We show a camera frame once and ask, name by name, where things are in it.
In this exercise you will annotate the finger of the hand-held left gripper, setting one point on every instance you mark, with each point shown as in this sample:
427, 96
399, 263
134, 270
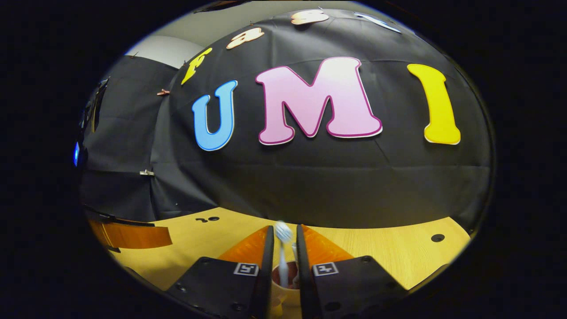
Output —
133, 235

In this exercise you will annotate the light blue toothbrush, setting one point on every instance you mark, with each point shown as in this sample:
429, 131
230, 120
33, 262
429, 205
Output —
283, 232

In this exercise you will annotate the beige cup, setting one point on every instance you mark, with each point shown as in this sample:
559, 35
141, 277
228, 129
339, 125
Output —
277, 296

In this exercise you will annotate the wooden desktop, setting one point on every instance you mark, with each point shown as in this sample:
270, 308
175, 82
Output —
398, 252

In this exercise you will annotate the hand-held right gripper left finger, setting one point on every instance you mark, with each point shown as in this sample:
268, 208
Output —
268, 257

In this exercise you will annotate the red cloth clip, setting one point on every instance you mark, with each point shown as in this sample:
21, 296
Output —
163, 92

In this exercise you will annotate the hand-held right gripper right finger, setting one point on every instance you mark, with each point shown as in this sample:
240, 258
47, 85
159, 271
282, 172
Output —
302, 259

